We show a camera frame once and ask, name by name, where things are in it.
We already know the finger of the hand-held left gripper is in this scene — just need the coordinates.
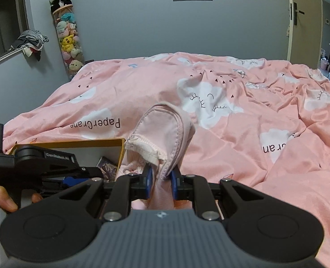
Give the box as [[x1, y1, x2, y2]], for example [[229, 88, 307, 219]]
[[41, 149, 104, 199]]

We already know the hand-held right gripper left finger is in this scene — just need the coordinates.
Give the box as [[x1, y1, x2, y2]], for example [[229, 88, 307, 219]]
[[56, 164, 154, 223]]

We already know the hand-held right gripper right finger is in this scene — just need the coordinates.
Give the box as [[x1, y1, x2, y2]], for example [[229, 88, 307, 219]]
[[170, 167, 264, 222]]

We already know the orange cardboard box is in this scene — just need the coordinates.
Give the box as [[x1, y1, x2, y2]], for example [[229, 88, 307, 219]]
[[8, 137, 126, 175]]

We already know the pink fabric garment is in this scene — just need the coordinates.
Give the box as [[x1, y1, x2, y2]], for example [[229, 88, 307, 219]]
[[116, 103, 196, 210]]

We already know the person's left hand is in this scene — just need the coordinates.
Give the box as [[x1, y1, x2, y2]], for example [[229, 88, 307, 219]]
[[0, 185, 43, 259]]

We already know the purple printed packet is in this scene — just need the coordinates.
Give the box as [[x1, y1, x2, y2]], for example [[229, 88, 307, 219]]
[[96, 156, 120, 174]]

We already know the pink printed duvet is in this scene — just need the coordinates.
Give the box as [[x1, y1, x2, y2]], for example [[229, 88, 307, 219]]
[[2, 51, 330, 268]]

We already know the pile of clothes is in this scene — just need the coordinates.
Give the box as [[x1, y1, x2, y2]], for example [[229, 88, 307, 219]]
[[10, 29, 50, 61]]

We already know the clear tube of plush toys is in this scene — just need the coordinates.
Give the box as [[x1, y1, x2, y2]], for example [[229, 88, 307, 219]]
[[52, 5, 85, 79]]

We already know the dark window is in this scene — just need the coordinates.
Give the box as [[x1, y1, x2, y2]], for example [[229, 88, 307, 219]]
[[0, 0, 29, 65]]

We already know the panda plush toy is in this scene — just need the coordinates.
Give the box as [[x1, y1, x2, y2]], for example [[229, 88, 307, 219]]
[[48, 0, 73, 13]]

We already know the beige door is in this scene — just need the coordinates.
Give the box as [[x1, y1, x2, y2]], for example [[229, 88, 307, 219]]
[[287, 0, 323, 69]]

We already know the black door handle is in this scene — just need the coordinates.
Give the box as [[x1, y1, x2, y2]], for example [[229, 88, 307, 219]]
[[289, 2, 305, 26]]

